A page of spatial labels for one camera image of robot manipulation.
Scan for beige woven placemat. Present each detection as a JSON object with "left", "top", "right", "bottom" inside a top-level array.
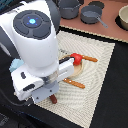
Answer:
[{"left": 38, "top": 31, "right": 115, "bottom": 128}]

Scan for grey toy frying pan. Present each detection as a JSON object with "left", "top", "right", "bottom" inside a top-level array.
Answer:
[{"left": 80, "top": 5, "right": 107, "bottom": 28}]

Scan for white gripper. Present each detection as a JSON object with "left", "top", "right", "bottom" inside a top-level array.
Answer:
[{"left": 11, "top": 57, "right": 74, "bottom": 103}]

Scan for orange handled toy fork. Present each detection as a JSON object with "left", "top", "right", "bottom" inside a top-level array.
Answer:
[{"left": 63, "top": 78, "right": 85, "bottom": 89}]

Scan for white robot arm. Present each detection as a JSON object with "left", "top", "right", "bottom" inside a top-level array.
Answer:
[{"left": 0, "top": 0, "right": 74, "bottom": 103}]

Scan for brown toy sausage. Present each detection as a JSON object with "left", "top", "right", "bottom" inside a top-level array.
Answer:
[{"left": 50, "top": 94, "right": 57, "bottom": 104}]

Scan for round wooden plate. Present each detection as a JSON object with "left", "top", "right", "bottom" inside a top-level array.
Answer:
[{"left": 60, "top": 55, "right": 83, "bottom": 78}]

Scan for black burner disc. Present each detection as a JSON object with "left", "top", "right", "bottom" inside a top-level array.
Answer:
[{"left": 88, "top": 1, "right": 104, "bottom": 9}]

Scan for orange handled toy knife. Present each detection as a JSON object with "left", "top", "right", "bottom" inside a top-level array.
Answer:
[{"left": 82, "top": 55, "right": 98, "bottom": 62}]

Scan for pink wooden board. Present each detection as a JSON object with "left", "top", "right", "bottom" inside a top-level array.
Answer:
[{"left": 60, "top": 0, "right": 128, "bottom": 42}]

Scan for light blue toy carton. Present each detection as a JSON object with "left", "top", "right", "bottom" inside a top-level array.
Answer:
[{"left": 9, "top": 59, "right": 24, "bottom": 72}]

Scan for grey toy pot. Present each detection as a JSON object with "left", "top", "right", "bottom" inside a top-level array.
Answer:
[{"left": 58, "top": 0, "right": 81, "bottom": 19}]

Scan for red toy tomato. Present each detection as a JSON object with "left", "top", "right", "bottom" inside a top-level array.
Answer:
[{"left": 70, "top": 53, "right": 82, "bottom": 65}]

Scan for beige bowl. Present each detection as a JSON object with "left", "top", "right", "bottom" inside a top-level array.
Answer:
[{"left": 119, "top": 5, "right": 128, "bottom": 30}]

